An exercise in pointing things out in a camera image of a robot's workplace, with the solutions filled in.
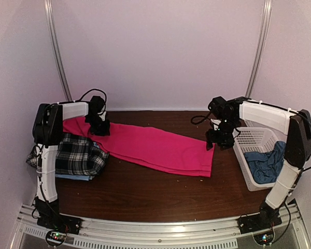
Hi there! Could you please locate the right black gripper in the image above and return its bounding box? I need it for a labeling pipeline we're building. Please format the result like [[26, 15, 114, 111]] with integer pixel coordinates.
[[206, 118, 238, 151]]

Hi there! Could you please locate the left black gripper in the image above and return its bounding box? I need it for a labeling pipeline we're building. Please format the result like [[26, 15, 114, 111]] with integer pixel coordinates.
[[86, 115, 110, 137]]

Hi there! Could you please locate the black white plaid shirt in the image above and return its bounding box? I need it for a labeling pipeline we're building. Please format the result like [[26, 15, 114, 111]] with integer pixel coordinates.
[[26, 133, 109, 178]]

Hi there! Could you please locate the pink shirt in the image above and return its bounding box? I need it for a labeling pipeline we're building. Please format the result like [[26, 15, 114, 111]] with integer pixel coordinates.
[[63, 117, 214, 177]]

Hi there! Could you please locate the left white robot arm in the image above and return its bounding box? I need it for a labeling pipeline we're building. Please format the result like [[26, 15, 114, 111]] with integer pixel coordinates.
[[32, 90, 110, 230]]

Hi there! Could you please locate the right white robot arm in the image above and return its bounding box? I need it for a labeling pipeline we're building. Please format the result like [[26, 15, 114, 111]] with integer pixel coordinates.
[[206, 96, 311, 229]]

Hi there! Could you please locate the white plastic laundry basket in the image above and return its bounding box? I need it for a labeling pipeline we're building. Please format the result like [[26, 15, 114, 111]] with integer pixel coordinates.
[[233, 127, 281, 191]]

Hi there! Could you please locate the folded light blue shirt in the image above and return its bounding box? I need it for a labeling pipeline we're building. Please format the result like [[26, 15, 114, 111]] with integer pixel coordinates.
[[55, 174, 94, 182]]

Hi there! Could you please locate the blue denim garment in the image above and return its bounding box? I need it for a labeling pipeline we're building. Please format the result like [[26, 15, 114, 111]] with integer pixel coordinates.
[[244, 141, 286, 184]]

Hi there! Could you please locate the right round circuit board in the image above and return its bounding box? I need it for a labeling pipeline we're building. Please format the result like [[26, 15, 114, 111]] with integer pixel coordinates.
[[253, 230, 275, 246]]

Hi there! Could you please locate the round circuit board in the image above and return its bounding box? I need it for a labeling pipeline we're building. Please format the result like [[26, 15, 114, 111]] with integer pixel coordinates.
[[253, 230, 275, 246], [45, 230, 67, 247]]

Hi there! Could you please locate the left round circuit board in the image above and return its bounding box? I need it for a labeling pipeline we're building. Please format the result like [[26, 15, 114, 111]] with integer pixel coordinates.
[[45, 230, 67, 247]]

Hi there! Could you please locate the right black cable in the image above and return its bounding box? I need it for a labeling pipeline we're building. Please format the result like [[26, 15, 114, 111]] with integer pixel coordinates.
[[190, 111, 216, 126]]

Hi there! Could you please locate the black cable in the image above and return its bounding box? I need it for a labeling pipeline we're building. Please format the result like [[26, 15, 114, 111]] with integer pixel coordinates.
[[75, 88, 107, 104], [190, 111, 216, 126]]

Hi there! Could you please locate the left black cable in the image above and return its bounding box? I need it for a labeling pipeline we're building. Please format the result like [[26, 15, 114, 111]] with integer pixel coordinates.
[[75, 88, 107, 104]]

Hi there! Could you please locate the front aluminium rail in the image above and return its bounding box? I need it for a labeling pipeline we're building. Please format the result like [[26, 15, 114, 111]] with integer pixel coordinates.
[[15, 202, 311, 249]]

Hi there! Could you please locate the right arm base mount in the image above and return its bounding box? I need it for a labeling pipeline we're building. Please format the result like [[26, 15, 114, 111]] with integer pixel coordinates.
[[236, 214, 282, 234]]

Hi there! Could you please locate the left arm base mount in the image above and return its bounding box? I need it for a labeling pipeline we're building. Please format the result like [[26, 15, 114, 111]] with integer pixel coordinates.
[[37, 215, 82, 234]]

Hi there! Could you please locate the left aluminium frame post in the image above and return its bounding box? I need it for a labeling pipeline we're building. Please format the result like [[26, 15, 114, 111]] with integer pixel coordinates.
[[44, 0, 73, 101]]

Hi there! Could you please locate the aluminium frame post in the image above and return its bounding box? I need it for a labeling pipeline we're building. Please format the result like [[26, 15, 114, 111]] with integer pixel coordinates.
[[44, 0, 73, 101], [245, 0, 272, 98]]

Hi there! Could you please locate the right aluminium frame post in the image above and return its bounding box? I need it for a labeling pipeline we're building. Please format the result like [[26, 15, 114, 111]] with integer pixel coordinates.
[[245, 0, 272, 98]]

